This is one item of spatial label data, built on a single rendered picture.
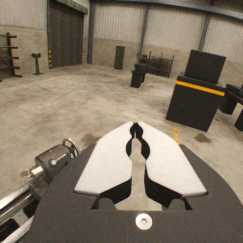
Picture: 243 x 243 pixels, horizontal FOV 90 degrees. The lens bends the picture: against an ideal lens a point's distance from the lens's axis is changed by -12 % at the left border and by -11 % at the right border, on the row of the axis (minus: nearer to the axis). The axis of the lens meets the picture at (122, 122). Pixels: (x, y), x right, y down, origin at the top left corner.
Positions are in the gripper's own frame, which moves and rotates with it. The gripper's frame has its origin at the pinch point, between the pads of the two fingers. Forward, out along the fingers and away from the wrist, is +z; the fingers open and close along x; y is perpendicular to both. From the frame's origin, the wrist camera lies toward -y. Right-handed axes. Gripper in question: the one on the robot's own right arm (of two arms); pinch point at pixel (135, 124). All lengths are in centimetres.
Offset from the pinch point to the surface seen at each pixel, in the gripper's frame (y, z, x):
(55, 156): 39, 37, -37
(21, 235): 65, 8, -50
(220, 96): 81, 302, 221
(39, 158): 37, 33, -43
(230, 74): 120, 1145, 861
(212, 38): -149, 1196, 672
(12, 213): 65, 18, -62
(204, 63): 11, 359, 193
